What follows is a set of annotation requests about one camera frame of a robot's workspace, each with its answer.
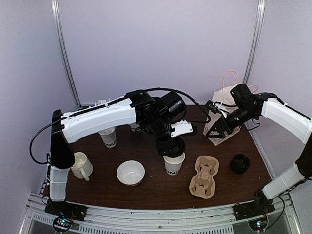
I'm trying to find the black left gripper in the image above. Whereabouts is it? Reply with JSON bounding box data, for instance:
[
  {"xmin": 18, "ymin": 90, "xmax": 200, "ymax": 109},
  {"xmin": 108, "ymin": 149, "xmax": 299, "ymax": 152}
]
[{"xmin": 145, "ymin": 116, "xmax": 180, "ymax": 156}]

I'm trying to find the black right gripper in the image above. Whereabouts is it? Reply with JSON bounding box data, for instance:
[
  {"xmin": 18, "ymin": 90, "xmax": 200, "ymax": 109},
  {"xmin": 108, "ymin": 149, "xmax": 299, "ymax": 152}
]
[{"xmin": 206, "ymin": 106, "xmax": 257, "ymax": 138}]

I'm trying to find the white paper coffee cup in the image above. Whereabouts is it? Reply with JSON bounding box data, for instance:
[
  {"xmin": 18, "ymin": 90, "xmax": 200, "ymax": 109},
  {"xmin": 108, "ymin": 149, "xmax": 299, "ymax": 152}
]
[{"xmin": 163, "ymin": 153, "xmax": 185, "ymax": 176}]

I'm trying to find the brown pulp cup carrier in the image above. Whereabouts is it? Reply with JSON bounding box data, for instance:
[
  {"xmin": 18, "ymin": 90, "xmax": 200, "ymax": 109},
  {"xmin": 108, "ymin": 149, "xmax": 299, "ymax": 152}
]
[{"xmin": 189, "ymin": 155, "xmax": 219, "ymax": 199}]

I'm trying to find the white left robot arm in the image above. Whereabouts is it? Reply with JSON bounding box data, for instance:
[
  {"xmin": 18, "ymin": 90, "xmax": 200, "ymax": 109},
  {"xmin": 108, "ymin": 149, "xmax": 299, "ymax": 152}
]
[{"xmin": 49, "ymin": 90, "xmax": 194, "ymax": 216}]

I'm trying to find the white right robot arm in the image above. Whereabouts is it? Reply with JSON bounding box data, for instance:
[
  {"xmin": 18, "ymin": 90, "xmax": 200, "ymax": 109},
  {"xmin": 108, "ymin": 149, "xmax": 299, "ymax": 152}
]
[{"xmin": 202, "ymin": 84, "xmax": 312, "ymax": 215}]

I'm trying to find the white paper takeout bag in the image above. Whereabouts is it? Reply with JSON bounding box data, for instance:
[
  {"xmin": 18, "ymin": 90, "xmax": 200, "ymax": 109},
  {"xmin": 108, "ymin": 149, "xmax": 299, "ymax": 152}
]
[{"xmin": 203, "ymin": 70, "xmax": 259, "ymax": 147}]

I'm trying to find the stack of white paper cups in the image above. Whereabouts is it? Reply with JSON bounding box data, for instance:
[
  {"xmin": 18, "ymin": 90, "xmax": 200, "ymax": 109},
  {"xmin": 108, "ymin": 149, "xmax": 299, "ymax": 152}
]
[{"xmin": 130, "ymin": 123, "xmax": 142, "ymax": 133}]

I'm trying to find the stack of black lids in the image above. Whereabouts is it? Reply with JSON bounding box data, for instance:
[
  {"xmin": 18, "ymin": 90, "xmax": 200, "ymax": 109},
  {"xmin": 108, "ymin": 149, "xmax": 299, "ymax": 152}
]
[{"xmin": 230, "ymin": 154, "xmax": 251, "ymax": 175}]

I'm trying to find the white ceramic bowl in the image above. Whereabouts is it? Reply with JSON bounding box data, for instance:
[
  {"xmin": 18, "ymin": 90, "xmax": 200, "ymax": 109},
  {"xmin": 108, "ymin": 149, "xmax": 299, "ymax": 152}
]
[{"xmin": 116, "ymin": 160, "xmax": 145, "ymax": 187}]

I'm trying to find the paper cup holding straws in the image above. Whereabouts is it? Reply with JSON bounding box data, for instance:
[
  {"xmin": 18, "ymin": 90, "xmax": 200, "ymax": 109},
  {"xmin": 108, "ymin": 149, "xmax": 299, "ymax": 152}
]
[{"xmin": 99, "ymin": 127, "xmax": 117, "ymax": 148}]

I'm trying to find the cream ceramic mug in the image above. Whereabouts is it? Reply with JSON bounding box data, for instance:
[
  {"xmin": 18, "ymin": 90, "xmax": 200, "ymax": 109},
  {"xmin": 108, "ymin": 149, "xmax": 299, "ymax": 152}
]
[{"xmin": 71, "ymin": 152, "xmax": 93, "ymax": 181}]

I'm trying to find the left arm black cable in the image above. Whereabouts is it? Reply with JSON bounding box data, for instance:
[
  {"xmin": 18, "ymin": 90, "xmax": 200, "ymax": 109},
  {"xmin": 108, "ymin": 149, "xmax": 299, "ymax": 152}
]
[{"xmin": 28, "ymin": 87, "xmax": 213, "ymax": 165}]

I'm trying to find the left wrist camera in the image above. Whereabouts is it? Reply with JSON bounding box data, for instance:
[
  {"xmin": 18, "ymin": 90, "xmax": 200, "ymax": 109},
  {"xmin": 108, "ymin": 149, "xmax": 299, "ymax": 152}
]
[{"xmin": 170, "ymin": 120, "xmax": 197, "ymax": 138}]

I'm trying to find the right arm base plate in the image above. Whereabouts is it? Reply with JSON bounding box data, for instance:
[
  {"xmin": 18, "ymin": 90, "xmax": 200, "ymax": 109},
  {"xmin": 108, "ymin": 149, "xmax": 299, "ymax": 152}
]
[{"xmin": 233, "ymin": 201, "xmax": 275, "ymax": 221}]

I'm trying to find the aluminium front table rail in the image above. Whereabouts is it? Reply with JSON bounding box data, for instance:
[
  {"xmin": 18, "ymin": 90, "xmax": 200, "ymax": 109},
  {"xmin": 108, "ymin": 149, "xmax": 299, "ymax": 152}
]
[{"xmin": 17, "ymin": 193, "xmax": 303, "ymax": 234}]

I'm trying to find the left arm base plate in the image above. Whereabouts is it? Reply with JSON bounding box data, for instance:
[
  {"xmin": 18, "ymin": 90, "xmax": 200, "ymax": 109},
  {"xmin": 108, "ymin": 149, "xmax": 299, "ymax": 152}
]
[{"xmin": 44, "ymin": 200, "xmax": 87, "ymax": 221}]

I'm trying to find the aluminium frame right post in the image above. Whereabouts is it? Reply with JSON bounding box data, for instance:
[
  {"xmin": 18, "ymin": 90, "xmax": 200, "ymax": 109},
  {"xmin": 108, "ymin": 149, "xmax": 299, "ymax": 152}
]
[{"xmin": 243, "ymin": 0, "xmax": 266, "ymax": 84}]

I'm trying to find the aluminium frame post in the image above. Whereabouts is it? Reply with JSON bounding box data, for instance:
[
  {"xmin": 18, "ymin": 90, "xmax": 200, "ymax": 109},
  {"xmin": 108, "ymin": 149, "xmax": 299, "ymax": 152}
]
[
  {"xmin": 51, "ymin": 0, "xmax": 82, "ymax": 109},
  {"xmin": 243, "ymin": 0, "xmax": 266, "ymax": 84}
]

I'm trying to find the aluminium frame left post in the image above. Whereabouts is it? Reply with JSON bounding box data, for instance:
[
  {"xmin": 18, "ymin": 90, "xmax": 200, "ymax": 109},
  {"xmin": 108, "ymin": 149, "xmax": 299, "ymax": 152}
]
[{"xmin": 51, "ymin": 0, "xmax": 82, "ymax": 109}]

